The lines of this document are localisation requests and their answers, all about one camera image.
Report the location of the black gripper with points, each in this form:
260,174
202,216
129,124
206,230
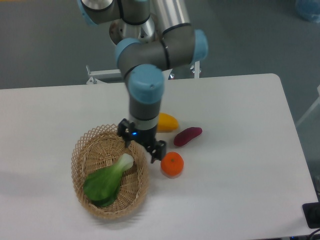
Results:
129,131

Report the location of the green bok choy vegetable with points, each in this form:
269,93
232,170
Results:
102,186

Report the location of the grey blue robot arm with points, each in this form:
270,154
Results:
150,36

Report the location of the woven wicker basket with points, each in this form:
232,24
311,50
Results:
101,147

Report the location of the yellow mango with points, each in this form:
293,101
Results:
166,123

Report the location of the orange tangerine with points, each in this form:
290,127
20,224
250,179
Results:
172,164

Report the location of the purple sweet potato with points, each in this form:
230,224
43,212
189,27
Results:
185,136

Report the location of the black device at table edge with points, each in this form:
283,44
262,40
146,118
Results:
312,214

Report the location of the blue plastic bag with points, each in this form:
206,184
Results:
308,10

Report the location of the white metal frame bracket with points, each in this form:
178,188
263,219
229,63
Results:
114,75

